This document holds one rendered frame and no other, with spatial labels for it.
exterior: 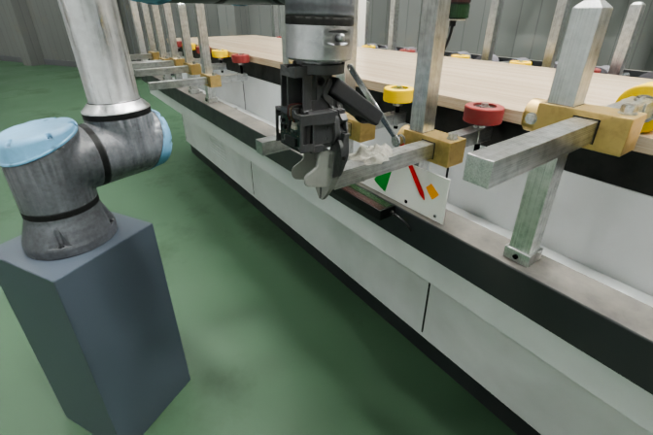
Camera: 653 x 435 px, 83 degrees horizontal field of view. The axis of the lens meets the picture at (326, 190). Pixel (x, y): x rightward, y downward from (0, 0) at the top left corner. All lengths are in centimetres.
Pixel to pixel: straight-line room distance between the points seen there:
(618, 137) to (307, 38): 41
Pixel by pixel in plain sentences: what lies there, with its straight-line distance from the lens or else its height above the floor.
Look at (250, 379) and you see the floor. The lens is 138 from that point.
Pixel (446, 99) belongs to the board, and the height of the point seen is 89.
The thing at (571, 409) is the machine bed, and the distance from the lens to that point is 116.
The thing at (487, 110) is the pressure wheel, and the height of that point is 91.
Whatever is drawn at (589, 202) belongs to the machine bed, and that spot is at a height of 75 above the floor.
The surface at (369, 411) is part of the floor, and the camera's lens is 130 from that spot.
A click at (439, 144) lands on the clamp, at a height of 86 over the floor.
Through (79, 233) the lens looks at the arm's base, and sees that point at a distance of 98.
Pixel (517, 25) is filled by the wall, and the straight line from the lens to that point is 525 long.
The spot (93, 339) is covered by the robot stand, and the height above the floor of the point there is 41.
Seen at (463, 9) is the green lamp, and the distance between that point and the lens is 77.
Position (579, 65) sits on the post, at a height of 102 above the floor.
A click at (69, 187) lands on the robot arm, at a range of 95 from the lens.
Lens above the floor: 109
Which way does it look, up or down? 26 degrees down
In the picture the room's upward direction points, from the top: straight up
